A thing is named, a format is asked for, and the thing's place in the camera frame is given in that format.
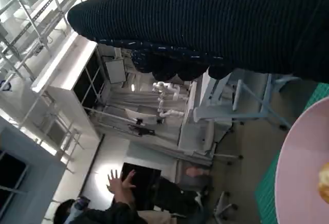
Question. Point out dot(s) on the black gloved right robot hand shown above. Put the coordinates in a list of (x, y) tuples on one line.
[(205, 16)]

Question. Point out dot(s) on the pink bowl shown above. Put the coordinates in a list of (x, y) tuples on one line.
[(295, 170)]

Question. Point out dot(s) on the long toy bread loaf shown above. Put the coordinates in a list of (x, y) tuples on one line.
[(324, 183)]

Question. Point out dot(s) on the grey mesh chair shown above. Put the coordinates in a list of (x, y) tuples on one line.
[(218, 112)]

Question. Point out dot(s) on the white robot arms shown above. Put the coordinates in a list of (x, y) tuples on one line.
[(171, 113)]

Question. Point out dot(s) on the white panel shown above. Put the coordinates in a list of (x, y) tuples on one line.
[(115, 71)]

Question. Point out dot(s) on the black tripod device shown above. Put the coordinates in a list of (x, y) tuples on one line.
[(144, 131)]

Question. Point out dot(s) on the white cabinet with dark glass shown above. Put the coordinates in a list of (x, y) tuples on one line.
[(84, 80)]

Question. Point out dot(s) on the grey storage box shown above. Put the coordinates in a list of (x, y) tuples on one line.
[(203, 183)]

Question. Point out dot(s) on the black monitor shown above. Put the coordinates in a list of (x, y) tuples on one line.
[(144, 180)]

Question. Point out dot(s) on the grey chair base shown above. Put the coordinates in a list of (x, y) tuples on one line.
[(221, 201)]

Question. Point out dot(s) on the green cutting mat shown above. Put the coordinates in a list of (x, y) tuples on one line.
[(267, 195)]

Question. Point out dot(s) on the person with headset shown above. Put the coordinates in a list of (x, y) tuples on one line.
[(120, 190)]

